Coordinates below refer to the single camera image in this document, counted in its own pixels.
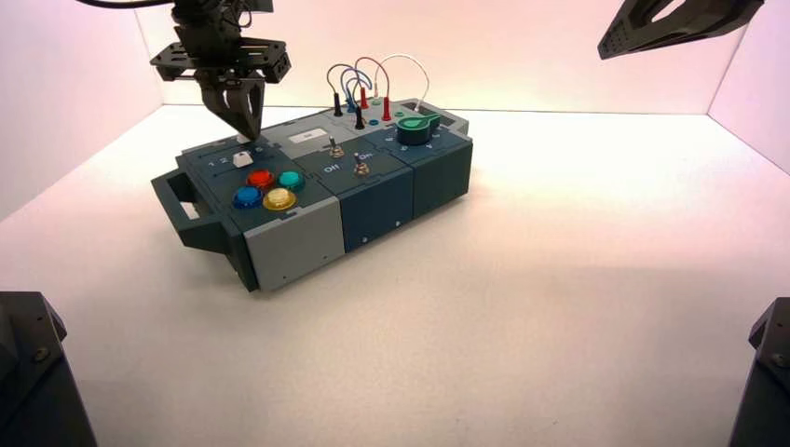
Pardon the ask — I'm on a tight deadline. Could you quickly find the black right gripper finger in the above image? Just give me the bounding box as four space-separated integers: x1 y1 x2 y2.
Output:
597 0 767 61

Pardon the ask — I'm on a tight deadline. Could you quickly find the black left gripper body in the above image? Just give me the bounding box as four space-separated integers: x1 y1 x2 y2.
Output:
149 0 293 88

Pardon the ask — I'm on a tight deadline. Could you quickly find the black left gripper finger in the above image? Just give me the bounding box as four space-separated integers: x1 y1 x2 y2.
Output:
233 80 267 142
198 83 252 141

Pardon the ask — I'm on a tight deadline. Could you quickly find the blue round push button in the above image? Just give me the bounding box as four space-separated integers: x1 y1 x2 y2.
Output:
232 185 265 210

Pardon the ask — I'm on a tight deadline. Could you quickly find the yellow round push button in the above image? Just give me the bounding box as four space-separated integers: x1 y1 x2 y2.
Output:
263 187 298 213

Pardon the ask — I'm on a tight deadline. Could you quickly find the teal and grey control box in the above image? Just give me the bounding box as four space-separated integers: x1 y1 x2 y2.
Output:
151 98 474 293

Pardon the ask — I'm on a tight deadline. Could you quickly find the green rotary knob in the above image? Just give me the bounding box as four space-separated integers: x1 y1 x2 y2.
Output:
395 113 442 147

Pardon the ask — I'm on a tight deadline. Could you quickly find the blue jumper wire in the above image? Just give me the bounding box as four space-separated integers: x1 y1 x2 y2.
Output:
343 69 373 130
326 63 374 118

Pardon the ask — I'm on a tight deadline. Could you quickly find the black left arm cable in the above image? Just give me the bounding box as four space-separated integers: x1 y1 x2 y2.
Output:
74 0 177 10

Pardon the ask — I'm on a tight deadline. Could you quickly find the red jumper wire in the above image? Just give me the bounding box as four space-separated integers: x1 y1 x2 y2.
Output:
354 57 392 122

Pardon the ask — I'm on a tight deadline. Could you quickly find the white jumper wire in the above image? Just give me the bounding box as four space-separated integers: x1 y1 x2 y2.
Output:
373 54 431 114

